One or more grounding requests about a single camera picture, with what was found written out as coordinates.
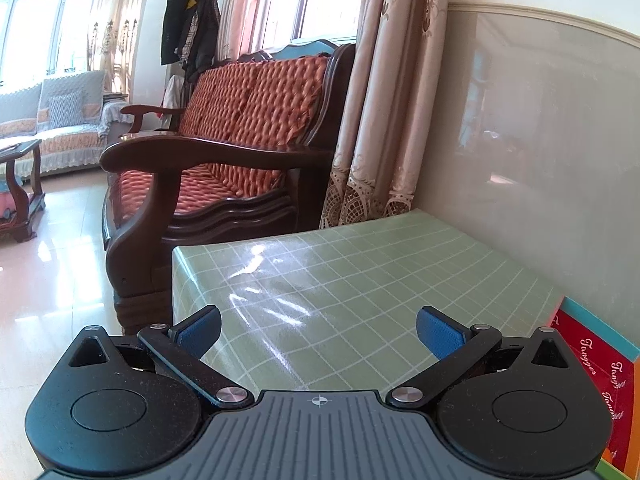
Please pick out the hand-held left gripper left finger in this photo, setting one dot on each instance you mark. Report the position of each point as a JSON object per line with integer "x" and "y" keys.
{"x": 200, "y": 329}

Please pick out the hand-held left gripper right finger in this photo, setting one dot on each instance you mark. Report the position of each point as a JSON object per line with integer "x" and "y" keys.
{"x": 440, "y": 330}

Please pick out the colourful cardboard box red inside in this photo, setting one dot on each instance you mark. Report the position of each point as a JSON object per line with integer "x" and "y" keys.
{"x": 600, "y": 355}

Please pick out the green checked tablecloth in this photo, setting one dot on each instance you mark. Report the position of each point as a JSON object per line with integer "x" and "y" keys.
{"x": 360, "y": 280}

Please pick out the dark wooden sofa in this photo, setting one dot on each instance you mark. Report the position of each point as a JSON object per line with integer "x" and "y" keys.
{"x": 150, "y": 240}

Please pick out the dark wooden coffee table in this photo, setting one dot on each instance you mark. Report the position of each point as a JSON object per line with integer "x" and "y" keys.
{"x": 22, "y": 195}

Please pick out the orange woven sofa cushion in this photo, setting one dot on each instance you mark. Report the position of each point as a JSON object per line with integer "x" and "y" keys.
{"x": 250, "y": 105}

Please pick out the white hanging garment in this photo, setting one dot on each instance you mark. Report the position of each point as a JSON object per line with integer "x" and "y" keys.
{"x": 172, "y": 95}

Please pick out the grey covered sofa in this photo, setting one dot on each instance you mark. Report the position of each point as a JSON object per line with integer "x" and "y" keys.
{"x": 55, "y": 140}

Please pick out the beige curtain with lace hem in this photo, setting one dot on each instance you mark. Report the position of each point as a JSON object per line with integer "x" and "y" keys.
{"x": 390, "y": 85}

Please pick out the grey zigzag pillow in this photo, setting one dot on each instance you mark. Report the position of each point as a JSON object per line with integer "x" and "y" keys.
{"x": 65, "y": 109}

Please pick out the white cabinet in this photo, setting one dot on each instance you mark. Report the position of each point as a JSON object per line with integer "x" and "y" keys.
{"x": 147, "y": 50}

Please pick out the sheer patterned window curtain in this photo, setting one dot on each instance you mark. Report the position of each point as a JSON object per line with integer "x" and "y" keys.
{"x": 110, "y": 45}

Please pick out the blue cloth on sofa back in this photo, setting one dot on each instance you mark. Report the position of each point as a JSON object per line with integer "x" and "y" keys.
{"x": 305, "y": 47}

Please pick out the black hanging jacket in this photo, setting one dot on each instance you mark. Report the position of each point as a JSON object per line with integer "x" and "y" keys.
{"x": 192, "y": 25}

